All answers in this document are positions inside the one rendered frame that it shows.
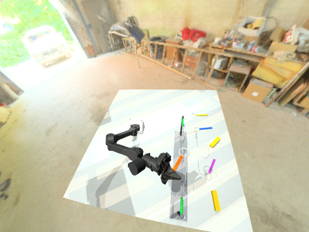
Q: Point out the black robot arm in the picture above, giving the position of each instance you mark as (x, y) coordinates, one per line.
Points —
(135, 154)

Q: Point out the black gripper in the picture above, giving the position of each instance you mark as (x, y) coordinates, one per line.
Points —
(163, 168)

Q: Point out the yellow rectangular block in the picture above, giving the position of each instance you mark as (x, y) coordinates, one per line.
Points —
(214, 142)
(215, 200)

